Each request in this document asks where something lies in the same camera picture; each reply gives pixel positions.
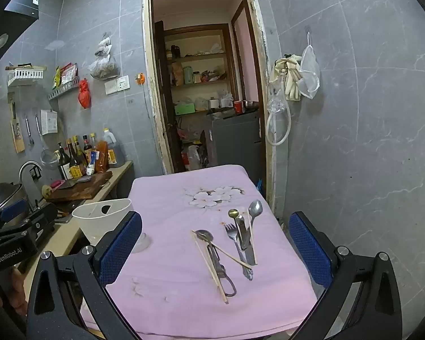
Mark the white wall socket plate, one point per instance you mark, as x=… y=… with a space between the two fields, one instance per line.
x=117 y=84

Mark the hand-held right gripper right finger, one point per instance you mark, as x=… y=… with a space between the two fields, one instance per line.
x=310 y=251

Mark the hanging steel utensil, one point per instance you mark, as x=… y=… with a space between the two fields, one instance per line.
x=29 y=131

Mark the white plastic utensil holder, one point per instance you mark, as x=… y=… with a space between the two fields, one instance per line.
x=92 y=219

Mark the white paper packet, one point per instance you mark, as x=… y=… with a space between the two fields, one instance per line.
x=49 y=122

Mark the pink floral blanket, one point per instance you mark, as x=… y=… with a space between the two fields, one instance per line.
x=170 y=202

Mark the metal wall shelf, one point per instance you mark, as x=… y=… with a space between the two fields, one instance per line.
x=62 y=92

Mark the red plastic bag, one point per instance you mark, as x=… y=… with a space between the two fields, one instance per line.
x=84 y=95

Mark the dark sauce bottle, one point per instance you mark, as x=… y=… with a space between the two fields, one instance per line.
x=75 y=163
x=64 y=164

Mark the beige kitchen counter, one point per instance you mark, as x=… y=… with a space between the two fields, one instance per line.
x=118 y=173

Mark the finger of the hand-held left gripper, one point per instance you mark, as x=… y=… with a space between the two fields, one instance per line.
x=13 y=209
x=44 y=219

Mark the black range hood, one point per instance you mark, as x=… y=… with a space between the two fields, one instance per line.
x=7 y=24

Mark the wooden cutting board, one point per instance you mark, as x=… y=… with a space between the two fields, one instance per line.
x=85 y=188

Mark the steel fork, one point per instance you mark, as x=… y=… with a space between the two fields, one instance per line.
x=230 y=233

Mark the white plastic bag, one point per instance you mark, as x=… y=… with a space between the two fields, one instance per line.
x=193 y=156

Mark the clear plastic dish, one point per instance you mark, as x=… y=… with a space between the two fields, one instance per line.
x=142 y=243

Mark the steel wok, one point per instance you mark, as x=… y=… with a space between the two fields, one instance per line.
x=0 y=194

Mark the grey cabinet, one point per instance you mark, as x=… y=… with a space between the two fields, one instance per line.
x=233 y=138

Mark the steel peeler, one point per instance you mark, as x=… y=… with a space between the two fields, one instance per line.
x=222 y=272

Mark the hanging clear plastic bag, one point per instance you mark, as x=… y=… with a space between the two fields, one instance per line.
x=104 y=67

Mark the yellow round scrubber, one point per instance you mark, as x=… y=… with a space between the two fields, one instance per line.
x=47 y=191

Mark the red cup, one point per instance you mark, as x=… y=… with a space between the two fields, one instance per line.
x=237 y=106

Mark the orange sauce bottle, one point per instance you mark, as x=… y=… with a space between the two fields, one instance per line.
x=101 y=157

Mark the large steel spoon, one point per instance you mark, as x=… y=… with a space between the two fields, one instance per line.
x=256 y=207

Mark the yellow snack packet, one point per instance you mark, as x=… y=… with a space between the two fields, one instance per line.
x=56 y=78

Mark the wooden shelf unit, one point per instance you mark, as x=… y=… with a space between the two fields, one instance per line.
x=198 y=56

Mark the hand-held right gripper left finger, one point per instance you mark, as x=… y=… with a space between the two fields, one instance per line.
x=122 y=246

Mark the dark oil jug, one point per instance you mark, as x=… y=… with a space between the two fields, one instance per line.
x=113 y=148

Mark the gold-headed small spoon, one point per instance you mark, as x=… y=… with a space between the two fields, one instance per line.
x=233 y=214

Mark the hanging steel strainer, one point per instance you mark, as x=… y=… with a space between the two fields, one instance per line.
x=49 y=157

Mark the red printed packet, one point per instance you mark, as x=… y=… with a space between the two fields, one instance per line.
x=69 y=72

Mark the steel bowl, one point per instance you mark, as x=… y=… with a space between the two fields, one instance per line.
x=250 y=105

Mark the cream rubber gloves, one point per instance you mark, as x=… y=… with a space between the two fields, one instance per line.
x=290 y=78

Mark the cleaver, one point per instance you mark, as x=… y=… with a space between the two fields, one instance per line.
x=72 y=183

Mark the green box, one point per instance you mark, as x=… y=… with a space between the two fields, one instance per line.
x=185 y=108

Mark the wooden knife holder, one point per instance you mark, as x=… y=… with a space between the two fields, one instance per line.
x=18 y=138

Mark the white mesh bag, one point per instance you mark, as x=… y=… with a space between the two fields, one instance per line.
x=310 y=71

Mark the orange wall hook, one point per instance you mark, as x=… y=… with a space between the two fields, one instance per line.
x=140 y=77

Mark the blue object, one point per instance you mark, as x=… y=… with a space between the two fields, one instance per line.
x=259 y=186

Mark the steel table knife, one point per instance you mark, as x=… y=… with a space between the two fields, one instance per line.
x=241 y=226

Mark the person's left hand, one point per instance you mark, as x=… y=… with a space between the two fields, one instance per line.
x=18 y=290

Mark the steel faucet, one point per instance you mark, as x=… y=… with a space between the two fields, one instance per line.
x=24 y=168

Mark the white wall rack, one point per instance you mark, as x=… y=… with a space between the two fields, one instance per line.
x=24 y=75

